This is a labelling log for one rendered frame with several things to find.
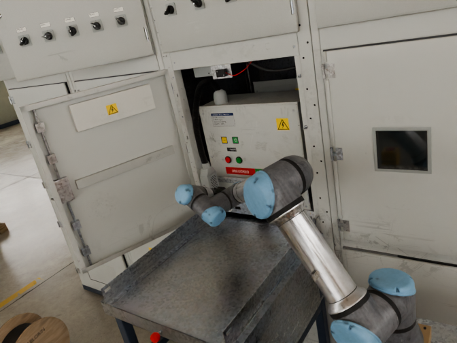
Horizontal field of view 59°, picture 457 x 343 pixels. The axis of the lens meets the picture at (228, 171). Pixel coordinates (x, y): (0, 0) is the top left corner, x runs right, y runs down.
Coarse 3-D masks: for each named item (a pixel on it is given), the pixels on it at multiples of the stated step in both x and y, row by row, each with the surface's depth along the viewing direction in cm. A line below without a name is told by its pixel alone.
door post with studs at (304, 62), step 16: (304, 0) 133; (304, 16) 135; (304, 32) 137; (304, 48) 139; (304, 64) 141; (304, 80) 144; (304, 96) 147; (304, 112) 149; (304, 128) 150; (320, 144) 151; (320, 160) 153; (320, 176) 156; (320, 192) 159; (320, 208) 162; (320, 224) 165
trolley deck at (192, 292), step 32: (224, 224) 190; (256, 224) 184; (192, 256) 169; (224, 256) 164; (256, 256) 160; (160, 288) 152; (192, 288) 149; (224, 288) 145; (256, 288) 142; (288, 288) 142; (128, 320) 145; (160, 320) 136; (192, 320) 133; (224, 320) 130; (256, 320) 127
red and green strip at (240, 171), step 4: (228, 168) 186; (232, 168) 185; (236, 168) 184; (240, 168) 183; (244, 168) 181; (248, 168) 180; (252, 168) 179; (228, 172) 187; (232, 172) 186; (236, 172) 185; (240, 172) 184; (244, 172) 182; (248, 172) 181; (252, 172) 180
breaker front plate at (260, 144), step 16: (208, 112) 180; (224, 112) 175; (240, 112) 170; (256, 112) 166; (272, 112) 162; (288, 112) 158; (208, 128) 184; (224, 128) 178; (240, 128) 174; (256, 128) 169; (272, 128) 165; (208, 144) 188; (224, 144) 182; (240, 144) 177; (256, 144) 172; (272, 144) 168; (288, 144) 163; (224, 160) 186; (256, 160) 176; (272, 160) 171; (224, 176) 190; (240, 176) 185; (304, 208) 172
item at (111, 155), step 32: (64, 96) 155; (96, 96) 165; (128, 96) 169; (160, 96) 181; (32, 128) 151; (64, 128) 160; (96, 128) 167; (128, 128) 175; (160, 128) 184; (64, 160) 163; (96, 160) 170; (128, 160) 178; (160, 160) 187; (64, 192) 163; (96, 192) 173; (128, 192) 181; (160, 192) 190; (64, 224) 165; (96, 224) 176; (128, 224) 184; (160, 224) 194; (96, 256) 178
